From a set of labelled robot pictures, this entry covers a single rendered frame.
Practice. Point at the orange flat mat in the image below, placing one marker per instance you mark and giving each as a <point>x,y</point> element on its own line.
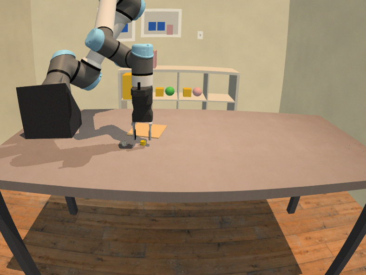
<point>142,130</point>

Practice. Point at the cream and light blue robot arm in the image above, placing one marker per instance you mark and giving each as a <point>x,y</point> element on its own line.
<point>112,16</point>

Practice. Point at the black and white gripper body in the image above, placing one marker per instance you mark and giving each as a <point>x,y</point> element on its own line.
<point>142,98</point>

